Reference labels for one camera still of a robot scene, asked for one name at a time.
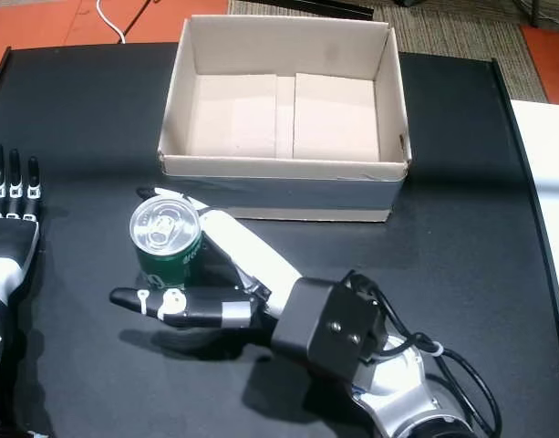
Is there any white side table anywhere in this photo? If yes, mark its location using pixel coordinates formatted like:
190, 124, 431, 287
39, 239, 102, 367
506, 98, 559, 320

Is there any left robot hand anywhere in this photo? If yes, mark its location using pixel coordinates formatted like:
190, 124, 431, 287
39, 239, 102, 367
0, 144, 46, 302

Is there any open cardboard box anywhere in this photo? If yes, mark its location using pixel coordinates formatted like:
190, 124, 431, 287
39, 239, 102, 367
157, 14, 413, 224

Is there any black metal bar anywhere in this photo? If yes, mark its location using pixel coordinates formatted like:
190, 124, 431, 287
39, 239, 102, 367
260, 0, 375, 18

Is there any black camera cable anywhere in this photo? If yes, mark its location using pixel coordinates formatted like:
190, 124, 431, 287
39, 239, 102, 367
351, 271, 503, 438

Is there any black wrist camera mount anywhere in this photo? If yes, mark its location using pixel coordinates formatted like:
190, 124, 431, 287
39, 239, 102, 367
270, 268, 389, 382

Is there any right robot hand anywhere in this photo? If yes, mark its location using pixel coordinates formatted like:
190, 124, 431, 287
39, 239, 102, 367
109, 184, 304, 329

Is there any green drink can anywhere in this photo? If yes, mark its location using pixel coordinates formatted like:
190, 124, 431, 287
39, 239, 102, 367
129, 196, 203, 291

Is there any white cable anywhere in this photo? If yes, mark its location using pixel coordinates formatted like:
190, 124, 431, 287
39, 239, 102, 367
96, 0, 128, 45

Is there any thin black cable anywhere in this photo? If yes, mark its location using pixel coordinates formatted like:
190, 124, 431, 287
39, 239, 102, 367
122, 0, 155, 37

